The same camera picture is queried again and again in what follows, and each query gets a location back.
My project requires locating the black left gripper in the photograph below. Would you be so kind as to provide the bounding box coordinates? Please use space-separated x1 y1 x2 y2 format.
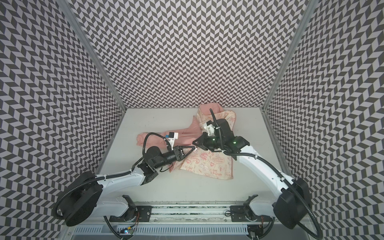
152 145 195 169

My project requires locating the pink Snoopy zip jacket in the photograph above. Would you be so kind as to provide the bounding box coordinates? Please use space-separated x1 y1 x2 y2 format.
136 102 237 181

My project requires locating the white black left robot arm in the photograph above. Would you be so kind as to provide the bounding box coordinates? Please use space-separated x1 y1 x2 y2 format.
52 146 196 227

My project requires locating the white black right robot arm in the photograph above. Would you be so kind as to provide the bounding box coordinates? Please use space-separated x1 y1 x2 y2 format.
193 133 312 229

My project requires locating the small green circuit board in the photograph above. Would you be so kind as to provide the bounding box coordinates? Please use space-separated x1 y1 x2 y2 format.
120 228 134 235

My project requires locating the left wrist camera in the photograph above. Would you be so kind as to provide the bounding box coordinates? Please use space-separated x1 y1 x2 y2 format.
166 132 179 142

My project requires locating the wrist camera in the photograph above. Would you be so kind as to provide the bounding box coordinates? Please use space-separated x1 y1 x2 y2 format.
166 132 179 142
203 119 234 138

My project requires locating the black left corrugated cable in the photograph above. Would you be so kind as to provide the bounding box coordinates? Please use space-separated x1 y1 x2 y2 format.
51 131 175 221

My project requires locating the black corrugated cable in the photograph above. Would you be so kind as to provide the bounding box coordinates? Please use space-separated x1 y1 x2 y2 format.
51 131 175 221
223 149 324 240

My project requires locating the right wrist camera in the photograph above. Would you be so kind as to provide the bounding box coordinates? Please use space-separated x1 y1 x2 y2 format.
203 119 234 138

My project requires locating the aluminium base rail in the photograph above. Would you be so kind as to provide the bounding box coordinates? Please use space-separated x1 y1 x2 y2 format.
64 201 319 226

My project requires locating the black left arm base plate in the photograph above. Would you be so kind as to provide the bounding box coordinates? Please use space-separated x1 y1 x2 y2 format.
109 206 153 223

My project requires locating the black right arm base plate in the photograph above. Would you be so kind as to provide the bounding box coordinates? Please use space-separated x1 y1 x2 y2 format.
225 206 273 223

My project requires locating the black right corrugated cable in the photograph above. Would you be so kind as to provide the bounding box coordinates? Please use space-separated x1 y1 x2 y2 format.
223 149 324 240

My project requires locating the aluminium corner post right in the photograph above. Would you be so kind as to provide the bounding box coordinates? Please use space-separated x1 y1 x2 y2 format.
262 0 319 113

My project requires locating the aluminium corner post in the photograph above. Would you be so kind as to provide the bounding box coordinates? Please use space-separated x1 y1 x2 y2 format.
56 0 127 112
262 0 319 113

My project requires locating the aluminium corner post left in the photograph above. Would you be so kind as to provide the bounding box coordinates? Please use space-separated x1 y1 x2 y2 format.
56 0 127 112

